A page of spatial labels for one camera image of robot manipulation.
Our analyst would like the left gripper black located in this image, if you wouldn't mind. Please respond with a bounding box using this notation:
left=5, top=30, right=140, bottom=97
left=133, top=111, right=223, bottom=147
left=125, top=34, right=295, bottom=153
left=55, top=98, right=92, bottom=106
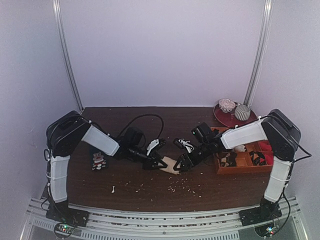
left=129, top=145, right=167, bottom=171

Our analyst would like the cream striped knitted sock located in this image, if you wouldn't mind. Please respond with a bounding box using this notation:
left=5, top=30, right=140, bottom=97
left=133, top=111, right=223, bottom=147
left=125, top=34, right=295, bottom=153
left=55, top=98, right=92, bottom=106
left=160, top=156, right=180, bottom=175

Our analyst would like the wooden compartment tray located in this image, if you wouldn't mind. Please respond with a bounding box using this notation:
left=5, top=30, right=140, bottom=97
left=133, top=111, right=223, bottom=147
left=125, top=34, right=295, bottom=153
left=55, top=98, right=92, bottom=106
left=214, top=141, right=273, bottom=175

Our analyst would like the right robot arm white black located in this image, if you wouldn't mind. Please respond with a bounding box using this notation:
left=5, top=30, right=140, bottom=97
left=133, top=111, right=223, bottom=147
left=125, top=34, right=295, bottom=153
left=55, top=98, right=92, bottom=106
left=173, top=109, right=301, bottom=221

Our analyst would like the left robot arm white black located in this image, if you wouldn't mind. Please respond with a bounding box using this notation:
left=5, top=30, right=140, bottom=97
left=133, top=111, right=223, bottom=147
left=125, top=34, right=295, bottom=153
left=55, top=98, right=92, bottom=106
left=44, top=111, right=168, bottom=222

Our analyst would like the argyle patterned sock in tray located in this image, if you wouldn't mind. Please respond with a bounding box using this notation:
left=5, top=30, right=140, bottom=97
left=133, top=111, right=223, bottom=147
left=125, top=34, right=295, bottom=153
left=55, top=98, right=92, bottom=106
left=218, top=152, right=237, bottom=167

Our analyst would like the dark teal patterned sock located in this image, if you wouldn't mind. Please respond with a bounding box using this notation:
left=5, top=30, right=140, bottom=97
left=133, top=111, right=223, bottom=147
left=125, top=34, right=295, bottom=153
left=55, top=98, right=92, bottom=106
left=89, top=147, right=109, bottom=171

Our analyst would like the cream sock in tray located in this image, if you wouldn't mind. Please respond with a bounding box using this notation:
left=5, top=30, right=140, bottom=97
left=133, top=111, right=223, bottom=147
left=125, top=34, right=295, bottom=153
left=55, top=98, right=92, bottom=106
left=234, top=145, right=247, bottom=152

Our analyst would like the red round plate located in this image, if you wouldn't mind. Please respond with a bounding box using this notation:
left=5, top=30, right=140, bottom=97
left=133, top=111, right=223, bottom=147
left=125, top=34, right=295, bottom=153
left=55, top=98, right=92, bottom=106
left=213, top=104, right=258, bottom=128

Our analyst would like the white dotted bowl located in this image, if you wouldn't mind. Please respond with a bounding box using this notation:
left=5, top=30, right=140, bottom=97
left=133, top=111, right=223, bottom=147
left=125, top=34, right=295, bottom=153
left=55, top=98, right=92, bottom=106
left=218, top=98, right=236, bottom=113

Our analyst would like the grey striped cup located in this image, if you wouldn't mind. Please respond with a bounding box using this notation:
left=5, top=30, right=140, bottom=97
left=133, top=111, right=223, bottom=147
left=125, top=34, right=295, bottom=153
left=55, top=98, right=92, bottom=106
left=234, top=103, right=251, bottom=121

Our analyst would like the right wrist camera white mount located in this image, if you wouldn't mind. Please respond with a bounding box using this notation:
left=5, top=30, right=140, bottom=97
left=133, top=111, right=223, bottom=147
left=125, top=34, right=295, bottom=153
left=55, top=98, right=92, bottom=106
left=178, top=138, right=195, bottom=153

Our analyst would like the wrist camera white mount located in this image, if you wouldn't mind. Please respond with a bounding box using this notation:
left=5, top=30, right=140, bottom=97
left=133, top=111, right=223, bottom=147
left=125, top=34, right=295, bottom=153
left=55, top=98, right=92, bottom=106
left=146, top=138, right=160, bottom=156
left=178, top=138, right=195, bottom=153

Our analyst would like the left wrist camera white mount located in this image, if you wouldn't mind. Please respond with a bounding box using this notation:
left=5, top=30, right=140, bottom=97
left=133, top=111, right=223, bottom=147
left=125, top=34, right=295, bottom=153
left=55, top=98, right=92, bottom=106
left=146, top=138, right=160, bottom=156

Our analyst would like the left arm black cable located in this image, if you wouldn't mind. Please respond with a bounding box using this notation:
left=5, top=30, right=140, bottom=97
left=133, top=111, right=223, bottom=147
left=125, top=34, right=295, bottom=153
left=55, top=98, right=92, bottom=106
left=118, top=114, right=165, bottom=146

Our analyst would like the aluminium front rail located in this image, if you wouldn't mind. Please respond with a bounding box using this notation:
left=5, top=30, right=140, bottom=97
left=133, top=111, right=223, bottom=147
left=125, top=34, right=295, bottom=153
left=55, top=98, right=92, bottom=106
left=18, top=197, right=311, bottom=240

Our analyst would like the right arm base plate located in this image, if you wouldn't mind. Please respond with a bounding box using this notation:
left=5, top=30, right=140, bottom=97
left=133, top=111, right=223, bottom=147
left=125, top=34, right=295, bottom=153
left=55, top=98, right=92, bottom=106
left=239, top=206, right=283, bottom=227

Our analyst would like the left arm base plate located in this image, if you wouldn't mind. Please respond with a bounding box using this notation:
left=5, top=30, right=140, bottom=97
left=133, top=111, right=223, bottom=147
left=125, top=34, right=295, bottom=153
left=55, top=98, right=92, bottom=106
left=45, top=208, right=89, bottom=227

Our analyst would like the right aluminium frame post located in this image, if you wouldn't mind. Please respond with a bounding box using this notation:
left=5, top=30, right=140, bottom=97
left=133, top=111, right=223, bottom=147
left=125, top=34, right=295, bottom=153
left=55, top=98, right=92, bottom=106
left=243, top=0, right=274, bottom=108

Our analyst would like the aluminium frame post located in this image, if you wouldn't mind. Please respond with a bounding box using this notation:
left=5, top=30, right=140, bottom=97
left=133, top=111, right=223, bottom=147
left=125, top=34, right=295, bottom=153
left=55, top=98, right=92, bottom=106
left=52, top=0, right=84, bottom=113
left=243, top=0, right=274, bottom=108

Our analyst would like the left aluminium frame post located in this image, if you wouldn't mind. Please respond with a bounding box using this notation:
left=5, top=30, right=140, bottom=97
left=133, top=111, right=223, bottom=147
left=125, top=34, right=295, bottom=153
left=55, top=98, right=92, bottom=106
left=52, top=0, right=84, bottom=113

